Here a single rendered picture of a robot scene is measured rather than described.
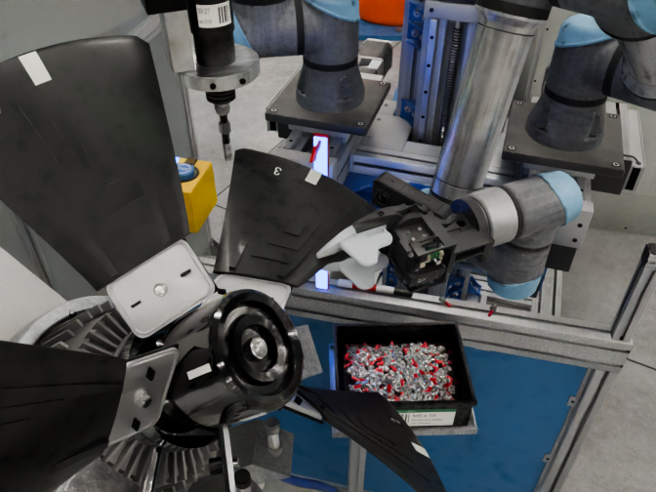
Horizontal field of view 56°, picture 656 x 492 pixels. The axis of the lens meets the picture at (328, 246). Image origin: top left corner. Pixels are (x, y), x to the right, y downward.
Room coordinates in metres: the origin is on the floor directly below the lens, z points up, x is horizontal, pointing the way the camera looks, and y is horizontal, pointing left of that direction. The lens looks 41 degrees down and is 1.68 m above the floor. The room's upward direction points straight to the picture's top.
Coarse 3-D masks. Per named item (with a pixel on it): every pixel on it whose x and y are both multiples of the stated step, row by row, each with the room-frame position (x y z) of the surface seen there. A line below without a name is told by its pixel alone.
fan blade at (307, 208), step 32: (256, 160) 0.72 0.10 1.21; (288, 160) 0.74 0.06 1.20; (256, 192) 0.66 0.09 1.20; (288, 192) 0.67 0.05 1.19; (320, 192) 0.68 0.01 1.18; (352, 192) 0.71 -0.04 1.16; (224, 224) 0.60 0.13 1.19; (256, 224) 0.60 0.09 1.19; (288, 224) 0.60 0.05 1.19; (320, 224) 0.62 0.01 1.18; (224, 256) 0.55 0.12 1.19; (256, 256) 0.54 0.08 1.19; (288, 256) 0.55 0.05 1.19
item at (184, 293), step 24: (144, 264) 0.44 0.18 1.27; (168, 264) 0.44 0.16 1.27; (192, 264) 0.44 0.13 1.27; (120, 288) 0.42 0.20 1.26; (144, 288) 0.43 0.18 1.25; (168, 288) 0.43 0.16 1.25; (192, 288) 0.43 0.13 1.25; (120, 312) 0.41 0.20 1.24; (144, 312) 0.41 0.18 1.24; (168, 312) 0.41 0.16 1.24; (144, 336) 0.39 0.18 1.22
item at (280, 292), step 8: (216, 280) 0.51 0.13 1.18; (224, 280) 0.51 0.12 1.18; (232, 280) 0.51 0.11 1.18; (240, 280) 0.51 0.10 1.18; (248, 280) 0.51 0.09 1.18; (256, 280) 0.51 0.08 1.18; (264, 280) 0.51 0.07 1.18; (224, 288) 0.50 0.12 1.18; (232, 288) 0.50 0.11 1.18; (240, 288) 0.50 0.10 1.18; (248, 288) 0.50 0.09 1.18; (256, 288) 0.50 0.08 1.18; (264, 288) 0.50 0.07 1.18; (272, 288) 0.50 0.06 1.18; (280, 288) 0.50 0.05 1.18; (288, 288) 0.50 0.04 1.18; (216, 296) 0.48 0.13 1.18; (272, 296) 0.48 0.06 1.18; (280, 296) 0.48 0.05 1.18; (288, 296) 0.48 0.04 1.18; (280, 304) 0.47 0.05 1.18
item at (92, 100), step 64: (0, 64) 0.55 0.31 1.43; (64, 64) 0.57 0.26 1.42; (128, 64) 0.59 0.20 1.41; (0, 128) 0.50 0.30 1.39; (64, 128) 0.52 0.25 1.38; (128, 128) 0.53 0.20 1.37; (0, 192) 0.46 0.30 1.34; (64, 192) 0.47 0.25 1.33; (128, 192) 0.48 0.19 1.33; (64, 256) 0.44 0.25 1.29; (128, 256) 0.44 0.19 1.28
